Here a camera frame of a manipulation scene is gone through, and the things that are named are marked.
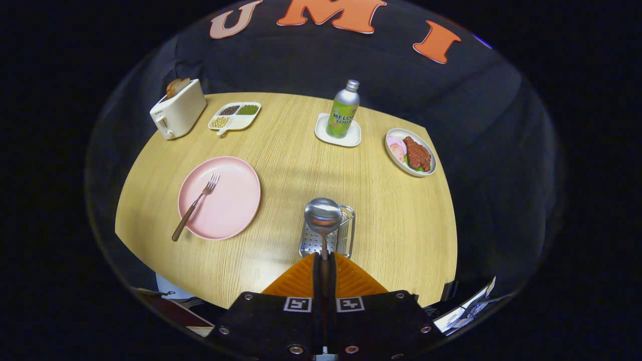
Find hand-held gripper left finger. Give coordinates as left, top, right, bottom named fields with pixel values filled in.
left=207, top=252, right=322, bottom=359

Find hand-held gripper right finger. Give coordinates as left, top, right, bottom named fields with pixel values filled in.
left=329, top=252, right=447, bottom=359

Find metal spoon with brown handle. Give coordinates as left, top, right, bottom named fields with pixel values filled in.
left=304, top=198, right=343, bottom=301

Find metal fork with brown handle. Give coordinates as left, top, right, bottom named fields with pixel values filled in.
left=172, top=173, right=221, bottom=242

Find white papers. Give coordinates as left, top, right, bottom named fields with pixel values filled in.
left=432, top=277, right=502, bottom=332

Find dark red object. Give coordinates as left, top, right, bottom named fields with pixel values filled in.
left=143, top=295, right=215, bottom=332

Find pink round plate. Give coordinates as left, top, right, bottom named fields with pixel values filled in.
left=178, top=156, right=261, bottom=241

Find green lettuce leaf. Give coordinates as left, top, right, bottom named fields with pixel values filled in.
left=403, top=153, right=427, bottom=174

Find white oval plate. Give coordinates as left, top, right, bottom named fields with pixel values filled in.
left=385, top=128, right=437, bottom=178

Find brown meat slice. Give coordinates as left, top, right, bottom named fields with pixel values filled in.
left=403, top=136, right=432, bottom=172

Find pink ham slice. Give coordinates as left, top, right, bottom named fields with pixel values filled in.
left=387, top=135, right=408, bottom=162

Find white square coaster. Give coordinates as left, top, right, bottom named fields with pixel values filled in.
left=314, top=113, right=362, bottom=148

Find white divided dish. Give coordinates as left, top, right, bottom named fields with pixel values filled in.
left=208, top=102, right=262, bottom=136

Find green soda bottle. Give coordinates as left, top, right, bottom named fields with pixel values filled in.
left=326, top=79, right=361, bottom=139

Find white toaster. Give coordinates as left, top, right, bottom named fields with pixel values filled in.
left=149, top=79, right=207, bottom=140

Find black backdrop cloth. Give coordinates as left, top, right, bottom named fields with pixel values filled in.
left=85, top=0, right=565, bottom=311

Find metal wire basket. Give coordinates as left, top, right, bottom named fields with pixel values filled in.
left=299, top=204, right=356, bottom=259

